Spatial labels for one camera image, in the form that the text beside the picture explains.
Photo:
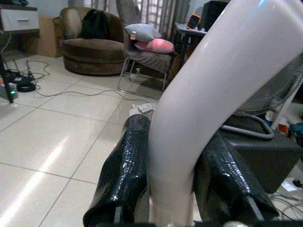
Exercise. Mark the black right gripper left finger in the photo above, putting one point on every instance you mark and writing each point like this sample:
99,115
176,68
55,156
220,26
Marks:
123,175

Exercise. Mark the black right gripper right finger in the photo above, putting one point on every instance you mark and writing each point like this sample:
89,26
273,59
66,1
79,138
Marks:
227,179

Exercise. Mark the dark grey storage box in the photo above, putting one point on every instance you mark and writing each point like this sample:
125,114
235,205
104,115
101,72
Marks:
265,151

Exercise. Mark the crumpled white paper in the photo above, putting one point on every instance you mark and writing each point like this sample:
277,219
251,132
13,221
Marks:
144,109

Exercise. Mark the white standing fan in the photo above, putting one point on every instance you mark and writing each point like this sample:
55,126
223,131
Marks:
274,94

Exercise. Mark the brown round armchair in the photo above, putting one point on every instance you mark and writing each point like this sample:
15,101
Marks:
92,50

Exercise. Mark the pink pillow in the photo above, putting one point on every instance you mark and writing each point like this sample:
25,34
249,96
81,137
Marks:
155,45

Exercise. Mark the grey device with green light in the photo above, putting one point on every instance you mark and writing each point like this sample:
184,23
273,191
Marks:
8,91

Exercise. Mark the grey pillow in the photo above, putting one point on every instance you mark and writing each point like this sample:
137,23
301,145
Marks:
142,32

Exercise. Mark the dark grey table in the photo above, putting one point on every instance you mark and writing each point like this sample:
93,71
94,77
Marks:
187,35

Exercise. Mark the black tripod leg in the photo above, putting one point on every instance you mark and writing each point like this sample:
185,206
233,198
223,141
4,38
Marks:
6,78

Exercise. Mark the black cloth on armchair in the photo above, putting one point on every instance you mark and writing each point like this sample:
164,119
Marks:
94,24

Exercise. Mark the brown cardboard box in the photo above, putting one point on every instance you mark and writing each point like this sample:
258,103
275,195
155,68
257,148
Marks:
48,35

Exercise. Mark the orange-framed device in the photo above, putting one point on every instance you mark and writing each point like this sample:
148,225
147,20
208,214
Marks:
193,21

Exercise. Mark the grey curtain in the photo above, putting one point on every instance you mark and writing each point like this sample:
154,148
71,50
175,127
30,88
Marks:
151,13

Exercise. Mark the black speaker box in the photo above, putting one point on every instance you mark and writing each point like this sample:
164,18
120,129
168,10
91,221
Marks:
213,13

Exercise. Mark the white drawer cabinet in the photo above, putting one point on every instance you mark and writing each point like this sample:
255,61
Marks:
19,20

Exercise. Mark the grey metal-frame chair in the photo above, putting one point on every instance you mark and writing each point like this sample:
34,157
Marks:
146,59

